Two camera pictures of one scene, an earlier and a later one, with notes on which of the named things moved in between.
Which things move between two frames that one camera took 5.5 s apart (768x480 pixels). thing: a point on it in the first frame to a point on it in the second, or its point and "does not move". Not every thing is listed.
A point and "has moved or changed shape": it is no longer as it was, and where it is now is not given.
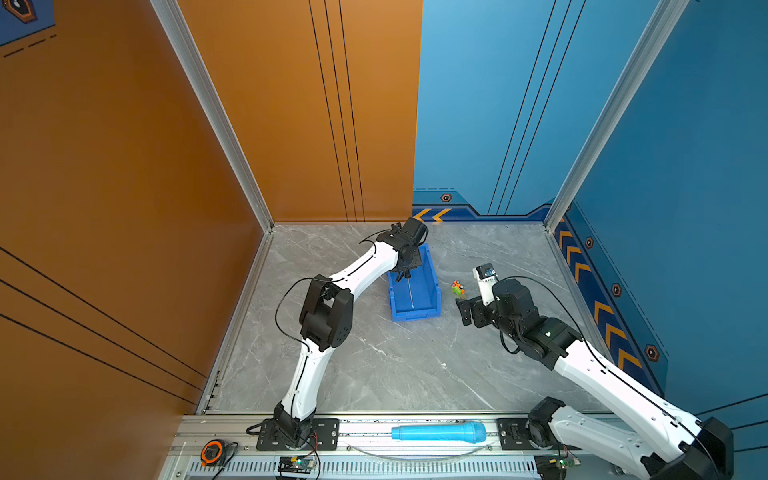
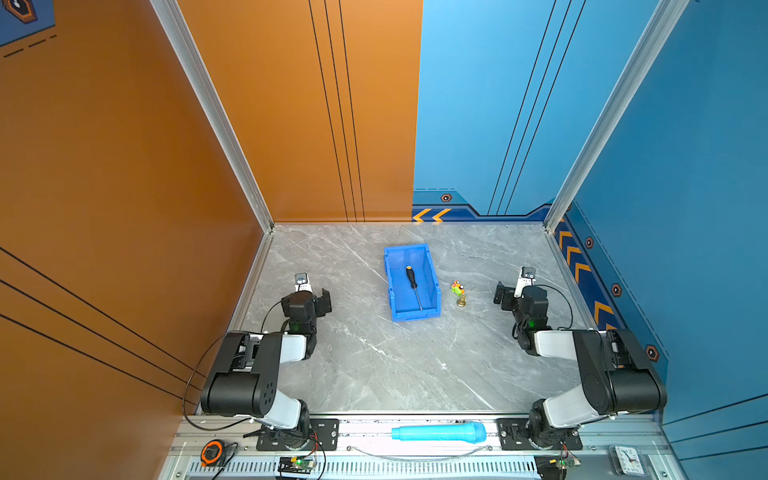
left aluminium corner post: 172,18 does not move
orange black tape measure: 212,452 does not move
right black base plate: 514,436 does not move
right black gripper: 476,308 to 508,296
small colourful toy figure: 458,288 does not move
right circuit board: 554,467 does not move
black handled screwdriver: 407,276 has moved or changed shape
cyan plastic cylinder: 472,431 does not move
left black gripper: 417,260 to 321,304
